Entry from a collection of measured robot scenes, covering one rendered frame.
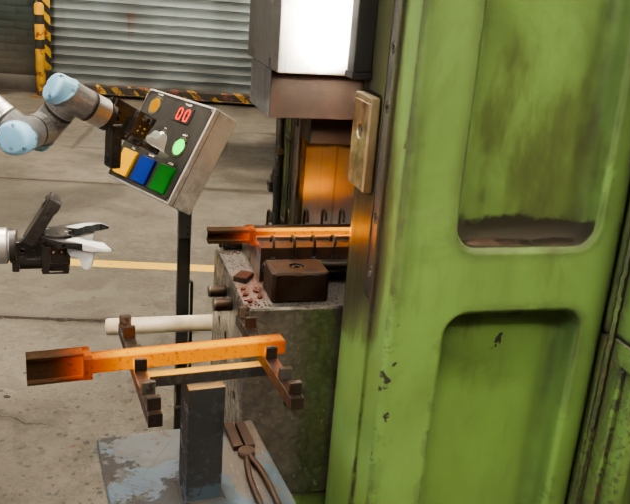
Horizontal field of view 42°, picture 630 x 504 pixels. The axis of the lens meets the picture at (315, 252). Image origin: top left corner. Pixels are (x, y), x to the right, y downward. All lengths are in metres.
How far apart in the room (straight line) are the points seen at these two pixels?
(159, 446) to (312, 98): 0.74
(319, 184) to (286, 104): 0.39
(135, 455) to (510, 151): 0.86
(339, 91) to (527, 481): 0.89
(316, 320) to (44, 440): 1.50
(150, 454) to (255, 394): 0.28
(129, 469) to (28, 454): 1.40
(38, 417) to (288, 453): 1.45
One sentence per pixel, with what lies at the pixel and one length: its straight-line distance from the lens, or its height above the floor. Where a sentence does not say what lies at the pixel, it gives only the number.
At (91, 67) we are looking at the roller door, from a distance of 9.79.
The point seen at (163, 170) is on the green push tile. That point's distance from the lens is 2.20.
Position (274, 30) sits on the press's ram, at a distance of 1.64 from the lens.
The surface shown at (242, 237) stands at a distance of 1.80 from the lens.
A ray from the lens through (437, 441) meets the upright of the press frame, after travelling 1.66.
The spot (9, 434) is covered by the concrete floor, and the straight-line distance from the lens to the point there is 3.01.
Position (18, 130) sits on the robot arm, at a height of 1.18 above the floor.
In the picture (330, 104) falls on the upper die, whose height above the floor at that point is 1.30.
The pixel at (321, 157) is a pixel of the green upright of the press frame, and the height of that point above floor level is 1.13.
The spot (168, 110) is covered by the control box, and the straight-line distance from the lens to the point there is 2.32.
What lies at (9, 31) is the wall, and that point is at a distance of 10.00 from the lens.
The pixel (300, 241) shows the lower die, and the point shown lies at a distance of 1.80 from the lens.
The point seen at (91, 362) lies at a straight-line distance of 1.28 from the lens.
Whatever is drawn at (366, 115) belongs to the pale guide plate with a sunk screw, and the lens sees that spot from 1.46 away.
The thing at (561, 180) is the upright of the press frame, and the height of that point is 1.23.
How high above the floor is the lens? 1.56
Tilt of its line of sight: 19 degrees down
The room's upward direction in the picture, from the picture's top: 5 degrees clockwise
